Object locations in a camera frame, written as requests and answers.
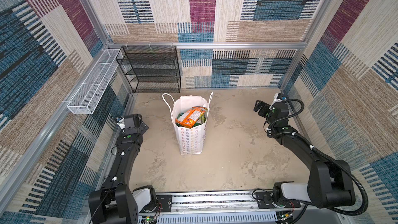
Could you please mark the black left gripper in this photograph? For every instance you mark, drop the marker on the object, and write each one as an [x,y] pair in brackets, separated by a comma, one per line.
[142,126]

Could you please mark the white paper bag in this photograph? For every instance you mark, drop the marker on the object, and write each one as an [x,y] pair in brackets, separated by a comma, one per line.
[190,141]

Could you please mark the green rainbow snack bag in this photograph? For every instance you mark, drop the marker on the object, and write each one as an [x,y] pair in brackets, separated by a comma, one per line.
[189,120]

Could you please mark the black wire shelf rack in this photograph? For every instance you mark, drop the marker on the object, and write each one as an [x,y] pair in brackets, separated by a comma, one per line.
[150,69]

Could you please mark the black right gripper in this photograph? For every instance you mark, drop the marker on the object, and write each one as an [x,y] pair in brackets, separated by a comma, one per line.
[265,107]

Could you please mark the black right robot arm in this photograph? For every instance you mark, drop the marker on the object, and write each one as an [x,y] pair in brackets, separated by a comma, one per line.
[330,184]

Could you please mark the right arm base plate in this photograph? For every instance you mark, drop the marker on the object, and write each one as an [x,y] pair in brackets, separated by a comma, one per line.
[265,201]

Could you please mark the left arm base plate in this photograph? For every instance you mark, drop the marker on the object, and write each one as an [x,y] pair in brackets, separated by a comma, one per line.
[162,203]

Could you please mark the orange green snack bag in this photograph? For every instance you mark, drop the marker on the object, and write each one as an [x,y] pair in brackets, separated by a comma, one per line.
[197,108]

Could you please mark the white slotted cable duct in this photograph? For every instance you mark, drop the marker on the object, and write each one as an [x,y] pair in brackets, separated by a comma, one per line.
[220,218]

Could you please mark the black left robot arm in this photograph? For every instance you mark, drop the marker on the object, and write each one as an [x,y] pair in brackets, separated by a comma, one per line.
[114,202]

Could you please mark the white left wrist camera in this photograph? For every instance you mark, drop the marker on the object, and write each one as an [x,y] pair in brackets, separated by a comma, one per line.
[121,125]

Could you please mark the white wire mesh basket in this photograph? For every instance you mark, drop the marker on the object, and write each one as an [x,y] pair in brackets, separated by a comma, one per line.
[89,94]

